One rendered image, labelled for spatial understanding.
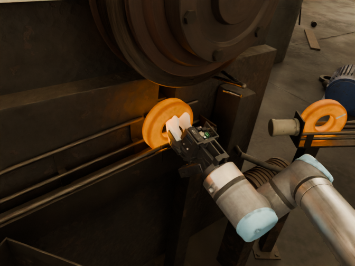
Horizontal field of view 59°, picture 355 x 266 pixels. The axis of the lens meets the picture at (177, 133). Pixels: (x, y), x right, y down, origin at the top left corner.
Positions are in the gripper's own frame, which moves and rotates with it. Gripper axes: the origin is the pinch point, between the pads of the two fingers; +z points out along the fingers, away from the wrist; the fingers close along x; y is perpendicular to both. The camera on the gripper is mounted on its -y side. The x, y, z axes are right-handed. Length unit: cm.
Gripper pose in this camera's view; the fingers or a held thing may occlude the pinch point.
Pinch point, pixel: (169, 120)
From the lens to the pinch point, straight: 86.1
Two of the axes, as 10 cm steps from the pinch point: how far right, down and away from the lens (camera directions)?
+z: -5.5, -7.2, 4.3
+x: -7.9, 2.7, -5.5
